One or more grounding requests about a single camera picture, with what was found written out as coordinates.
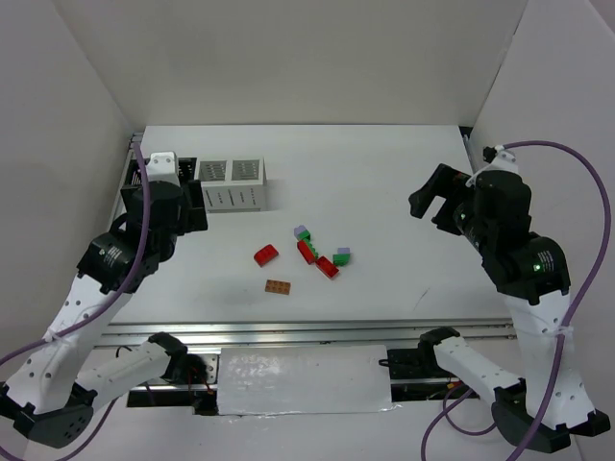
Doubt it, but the green and purple lego pair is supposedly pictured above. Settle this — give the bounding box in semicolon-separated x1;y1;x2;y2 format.
332;247;352;267

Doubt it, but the white foil cover panel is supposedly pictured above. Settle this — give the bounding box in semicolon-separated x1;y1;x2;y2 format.
217;345;393;416

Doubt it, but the orange lego plate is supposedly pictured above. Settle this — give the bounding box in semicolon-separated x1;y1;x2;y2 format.
264;279;291;295

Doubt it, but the red and green lego stack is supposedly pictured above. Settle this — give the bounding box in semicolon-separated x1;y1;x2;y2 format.
297;239;319;265

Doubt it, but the red curved lego brick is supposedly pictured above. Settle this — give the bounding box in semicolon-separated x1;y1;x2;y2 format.
254;244;279;267

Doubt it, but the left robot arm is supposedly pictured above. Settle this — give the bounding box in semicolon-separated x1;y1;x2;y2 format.
1;152;208;449

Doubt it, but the white slotted container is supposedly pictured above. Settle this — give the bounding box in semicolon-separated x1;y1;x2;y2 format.
198;158;268;212

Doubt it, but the purple and green lego stack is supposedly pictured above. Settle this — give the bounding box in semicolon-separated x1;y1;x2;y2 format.
293;225;311;241

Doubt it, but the aluminium rail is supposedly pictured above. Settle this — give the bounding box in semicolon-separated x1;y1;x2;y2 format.
96;319;515;349

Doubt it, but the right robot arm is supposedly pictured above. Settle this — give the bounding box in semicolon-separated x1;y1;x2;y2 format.
408;145;611;453

